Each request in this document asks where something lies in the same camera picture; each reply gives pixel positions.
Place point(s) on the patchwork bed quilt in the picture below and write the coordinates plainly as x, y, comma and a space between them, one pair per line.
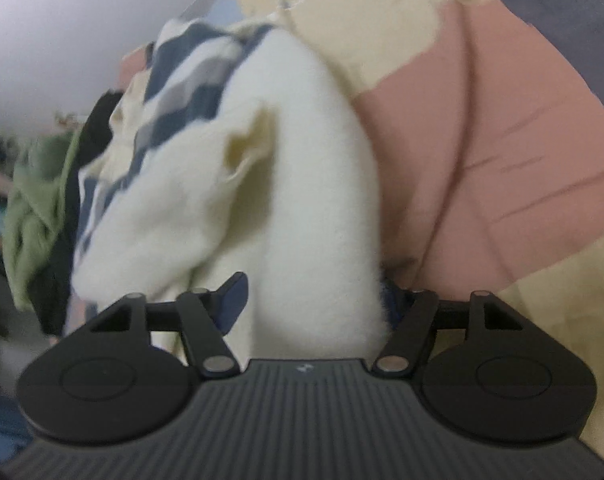
489, 149

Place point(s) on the cream striped fleece sweater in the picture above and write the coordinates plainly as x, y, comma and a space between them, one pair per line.
235, 150

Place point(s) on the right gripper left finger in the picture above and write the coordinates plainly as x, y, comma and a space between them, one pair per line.
206, 317

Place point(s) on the green fleece jacket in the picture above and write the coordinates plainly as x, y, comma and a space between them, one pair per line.
35, 210

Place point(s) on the black coat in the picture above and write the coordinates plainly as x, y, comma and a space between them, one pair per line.
50, 289

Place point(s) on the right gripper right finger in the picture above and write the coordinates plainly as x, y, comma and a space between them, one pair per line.
411, 314

